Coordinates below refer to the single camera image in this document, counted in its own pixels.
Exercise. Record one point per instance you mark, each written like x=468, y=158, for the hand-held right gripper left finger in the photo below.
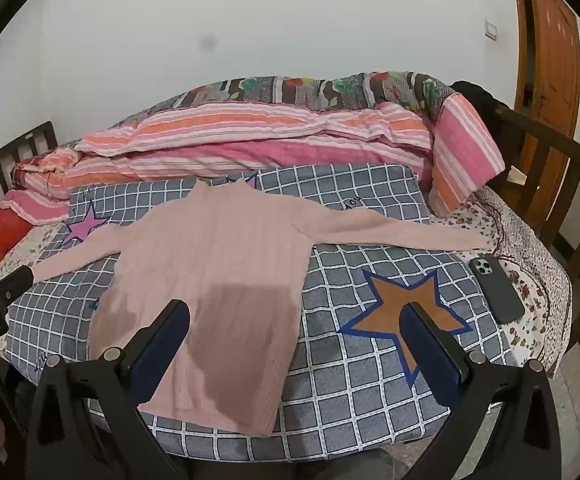
x=162, y=342

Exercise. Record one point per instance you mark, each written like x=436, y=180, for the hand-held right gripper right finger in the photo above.
x=422, y=355

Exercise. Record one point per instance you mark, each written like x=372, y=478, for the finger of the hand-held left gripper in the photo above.
x=17, y=280

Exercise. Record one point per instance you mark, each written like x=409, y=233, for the pink ribbed knit sweater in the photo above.
x=210, y=260

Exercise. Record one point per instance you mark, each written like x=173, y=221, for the red pillow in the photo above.
x=0, y=232

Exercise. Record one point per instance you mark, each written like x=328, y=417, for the grey checked star-print blanket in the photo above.
x=370, y=385

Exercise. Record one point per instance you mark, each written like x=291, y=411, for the black smartphone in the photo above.
x=497, y=290

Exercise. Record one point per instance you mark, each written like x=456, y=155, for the dark wooden slatted headboard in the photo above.
x=25, y=142

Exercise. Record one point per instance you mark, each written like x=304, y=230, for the pink striped quilt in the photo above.
x=270, y=150

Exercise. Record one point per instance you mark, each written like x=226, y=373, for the dark wooden footboard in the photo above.
x=555, y=145

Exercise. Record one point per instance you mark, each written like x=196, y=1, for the dark garment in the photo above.
x=475, y=97

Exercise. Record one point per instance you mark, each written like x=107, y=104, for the brown floral patchwork quilt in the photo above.
x=270, y=87

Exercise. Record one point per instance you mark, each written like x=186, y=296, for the orange wooden door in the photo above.
x=550, y=35

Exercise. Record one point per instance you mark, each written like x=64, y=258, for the white wall switch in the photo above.
x=492, y=29

